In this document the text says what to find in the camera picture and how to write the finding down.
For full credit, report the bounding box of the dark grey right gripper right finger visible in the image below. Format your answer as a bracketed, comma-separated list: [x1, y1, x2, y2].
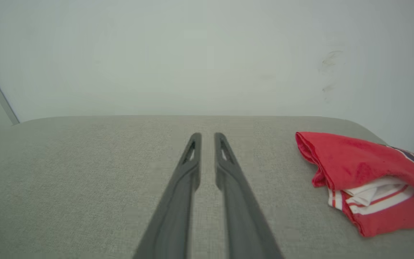
[214, 132, 284, 259]

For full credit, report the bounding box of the red and white shirt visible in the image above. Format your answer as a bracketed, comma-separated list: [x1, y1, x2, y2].
[295, 131, 414, 238]

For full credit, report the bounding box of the grey fabric sofa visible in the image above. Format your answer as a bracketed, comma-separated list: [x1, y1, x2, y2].
[0, 115, 414, 259]

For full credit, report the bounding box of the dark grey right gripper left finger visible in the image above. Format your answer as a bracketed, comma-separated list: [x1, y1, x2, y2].
[132, 133, 202, 259]

